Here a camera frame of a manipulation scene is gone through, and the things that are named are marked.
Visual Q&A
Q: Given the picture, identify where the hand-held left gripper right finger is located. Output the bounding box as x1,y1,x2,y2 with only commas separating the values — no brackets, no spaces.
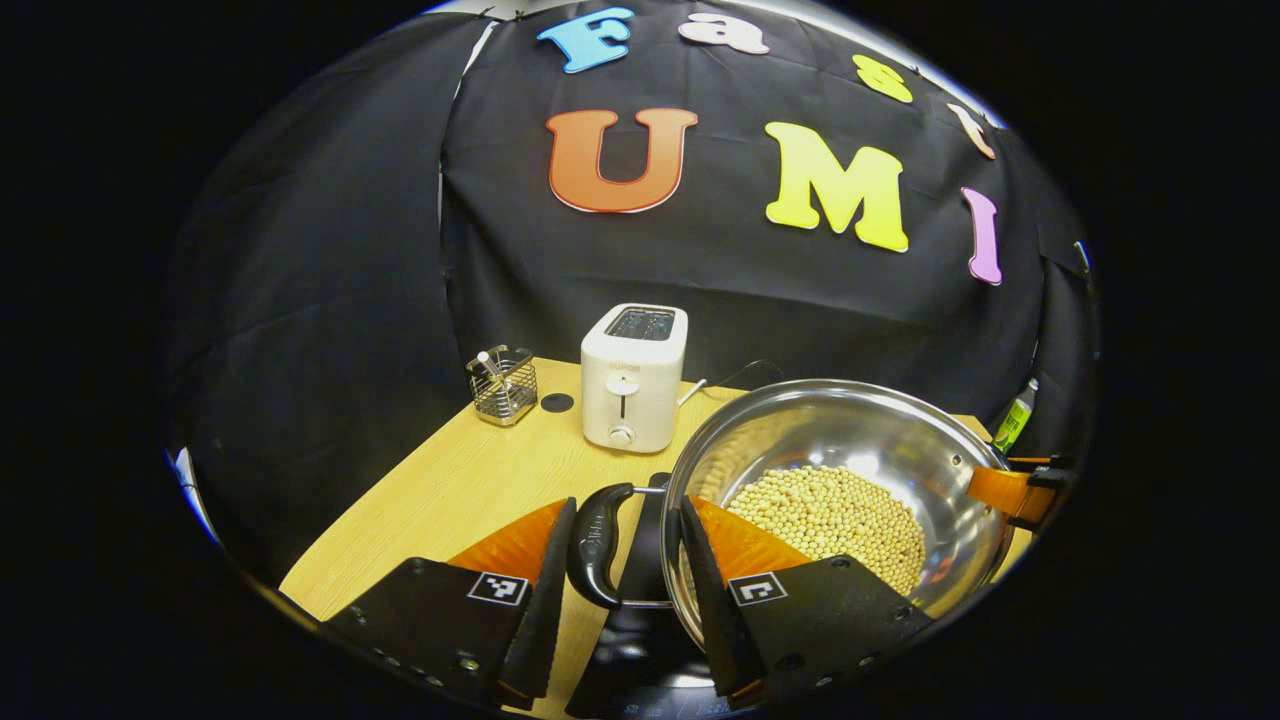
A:
680,495,936,709

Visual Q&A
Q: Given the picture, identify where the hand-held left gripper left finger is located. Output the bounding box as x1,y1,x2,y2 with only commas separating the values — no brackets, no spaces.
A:
322,497,578,711

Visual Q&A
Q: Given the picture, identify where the black induction cooktop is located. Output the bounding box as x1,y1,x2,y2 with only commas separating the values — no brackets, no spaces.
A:
565,472,723,720

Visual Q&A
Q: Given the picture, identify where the pile of soybeans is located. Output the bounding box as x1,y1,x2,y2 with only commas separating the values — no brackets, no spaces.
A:
725,465,928,598

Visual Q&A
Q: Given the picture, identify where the stainless steel pot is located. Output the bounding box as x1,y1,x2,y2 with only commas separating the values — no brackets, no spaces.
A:
566,378,1031,661

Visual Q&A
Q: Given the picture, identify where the green drink bottle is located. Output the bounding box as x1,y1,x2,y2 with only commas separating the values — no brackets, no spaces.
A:
992,378,1041,456

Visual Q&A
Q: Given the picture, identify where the white toaster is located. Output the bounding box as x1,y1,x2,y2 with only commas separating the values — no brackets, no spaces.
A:
581,303,689,454

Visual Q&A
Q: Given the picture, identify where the computer monitor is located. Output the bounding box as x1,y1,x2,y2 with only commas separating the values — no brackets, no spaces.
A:
168,447,219,546

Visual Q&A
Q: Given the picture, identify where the black backdrop cloth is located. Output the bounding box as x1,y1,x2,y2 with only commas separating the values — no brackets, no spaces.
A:
160,0,1101,591

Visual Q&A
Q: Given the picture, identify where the metal wire basket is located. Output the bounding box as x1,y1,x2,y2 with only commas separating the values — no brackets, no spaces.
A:
466,345,539,428

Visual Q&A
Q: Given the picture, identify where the black power cord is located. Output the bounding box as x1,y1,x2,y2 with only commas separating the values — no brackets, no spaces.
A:
712,359,787,393

